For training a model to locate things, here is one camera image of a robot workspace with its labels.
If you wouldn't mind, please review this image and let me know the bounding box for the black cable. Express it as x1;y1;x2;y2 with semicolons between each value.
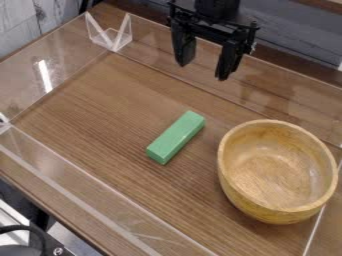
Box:
0;224;48;256

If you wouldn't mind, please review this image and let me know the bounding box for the brown wooden bowl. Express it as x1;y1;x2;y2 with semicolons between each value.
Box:
216;119;337;225

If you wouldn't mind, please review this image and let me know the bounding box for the clear acrylic corner bracket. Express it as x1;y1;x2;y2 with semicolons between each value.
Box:
84;13;132;52

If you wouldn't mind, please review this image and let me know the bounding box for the black metal table bracket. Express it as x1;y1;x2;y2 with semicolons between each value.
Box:
27;225;76;256

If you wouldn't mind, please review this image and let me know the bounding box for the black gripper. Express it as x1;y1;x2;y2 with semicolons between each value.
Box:
166;0;260;81

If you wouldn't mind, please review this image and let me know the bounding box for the green rectangular block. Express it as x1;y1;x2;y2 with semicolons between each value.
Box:
145;111;205;165

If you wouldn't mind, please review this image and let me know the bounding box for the clear acrylic tray wall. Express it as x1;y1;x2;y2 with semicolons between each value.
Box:
0;121;217;256

